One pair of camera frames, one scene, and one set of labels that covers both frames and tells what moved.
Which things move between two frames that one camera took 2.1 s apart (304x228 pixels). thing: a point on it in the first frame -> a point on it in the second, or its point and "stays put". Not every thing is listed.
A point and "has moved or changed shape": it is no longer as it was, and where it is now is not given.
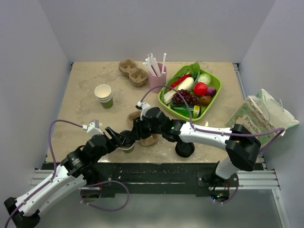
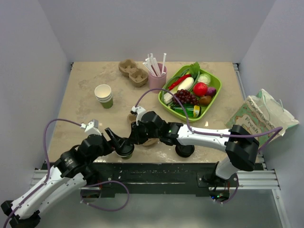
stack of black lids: [185, 149] stays put
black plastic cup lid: [129, 140] has moved or changed shape
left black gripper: [117, 139] stays put
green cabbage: [204, 78] stays put
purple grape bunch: [188, 98] stays put
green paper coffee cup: [129, 150] -> [127, 157]
